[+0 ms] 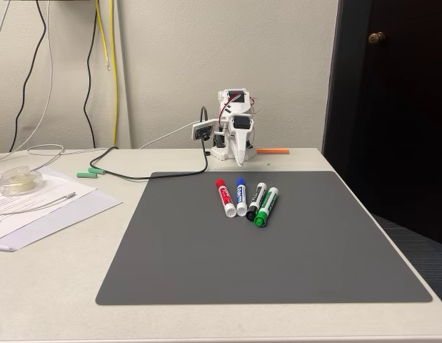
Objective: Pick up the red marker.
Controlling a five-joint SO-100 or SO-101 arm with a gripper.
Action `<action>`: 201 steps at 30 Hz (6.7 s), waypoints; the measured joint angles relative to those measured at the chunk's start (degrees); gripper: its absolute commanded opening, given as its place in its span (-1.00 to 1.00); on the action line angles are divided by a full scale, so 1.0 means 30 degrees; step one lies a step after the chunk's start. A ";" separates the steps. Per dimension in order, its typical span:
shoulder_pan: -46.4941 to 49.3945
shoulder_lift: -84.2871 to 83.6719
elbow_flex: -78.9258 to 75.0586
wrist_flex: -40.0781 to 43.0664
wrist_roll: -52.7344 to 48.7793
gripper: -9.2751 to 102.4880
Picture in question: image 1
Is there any blue dry-erase marker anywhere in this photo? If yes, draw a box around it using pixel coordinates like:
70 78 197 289
234 177 248 217

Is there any red dry-erase marker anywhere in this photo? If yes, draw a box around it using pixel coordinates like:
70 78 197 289
214 178 237 218

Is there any black dry-erase marker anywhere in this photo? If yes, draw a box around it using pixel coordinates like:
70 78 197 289
245 182 268 221

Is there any green dry-erase marker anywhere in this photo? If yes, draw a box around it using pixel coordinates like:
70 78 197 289
253 187 280 228

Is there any grey rubber mat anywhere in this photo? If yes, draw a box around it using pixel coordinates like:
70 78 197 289
94 170 434 307

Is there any dark door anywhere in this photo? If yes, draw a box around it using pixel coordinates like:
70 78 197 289
322 0 442 248

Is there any blank white paper sheet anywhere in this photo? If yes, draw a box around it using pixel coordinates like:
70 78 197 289
0 185 124 253

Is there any printed paper sheet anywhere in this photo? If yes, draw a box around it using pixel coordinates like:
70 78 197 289
0 166 99 219

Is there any clear tape dispenser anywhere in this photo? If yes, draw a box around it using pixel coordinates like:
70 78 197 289
0 166 47 197

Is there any white gripper camera module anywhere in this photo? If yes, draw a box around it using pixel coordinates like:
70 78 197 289
190 119 216 141

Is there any white robot power cable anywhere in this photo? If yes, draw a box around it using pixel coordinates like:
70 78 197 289
139 120 199 149

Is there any black camera cable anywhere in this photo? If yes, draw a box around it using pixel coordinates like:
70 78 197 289
89 106 211 180

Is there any long yellow wall cable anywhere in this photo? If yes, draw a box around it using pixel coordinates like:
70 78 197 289
108 0 119 144

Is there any black hanging wall cable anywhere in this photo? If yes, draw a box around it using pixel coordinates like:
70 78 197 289
83 0 99 149
9 0 47 153

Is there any short yellow wall cable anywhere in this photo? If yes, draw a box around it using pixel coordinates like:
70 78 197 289
94 0 111 71

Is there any white charging cable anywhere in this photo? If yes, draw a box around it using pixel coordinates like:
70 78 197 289
0 144 77 216

